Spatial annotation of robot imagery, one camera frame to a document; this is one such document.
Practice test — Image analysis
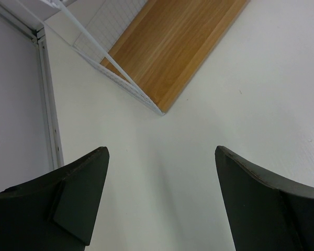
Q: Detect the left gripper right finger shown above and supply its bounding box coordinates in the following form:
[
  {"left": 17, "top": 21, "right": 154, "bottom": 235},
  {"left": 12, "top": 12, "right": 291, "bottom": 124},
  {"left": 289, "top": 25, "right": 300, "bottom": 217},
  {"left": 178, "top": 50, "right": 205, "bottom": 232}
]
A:
[{"left": 215, "top": 146, "right": 314, "bottom": 250}]

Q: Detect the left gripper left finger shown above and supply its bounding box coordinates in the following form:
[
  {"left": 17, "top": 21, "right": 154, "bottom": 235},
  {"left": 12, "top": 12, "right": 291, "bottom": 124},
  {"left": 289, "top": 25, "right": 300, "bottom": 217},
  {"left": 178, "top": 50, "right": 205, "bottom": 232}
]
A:
[{"left": 0, "top": 146, "right": 109, "bottom": 250}]

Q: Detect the white wire wooden shelf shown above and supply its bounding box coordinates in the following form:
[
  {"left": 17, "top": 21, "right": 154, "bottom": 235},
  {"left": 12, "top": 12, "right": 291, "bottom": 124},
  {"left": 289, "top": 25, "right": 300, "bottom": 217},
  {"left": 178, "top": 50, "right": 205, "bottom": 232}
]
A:
[{"left": 50, "top": 1, "right": 248, "bottom": 115}]

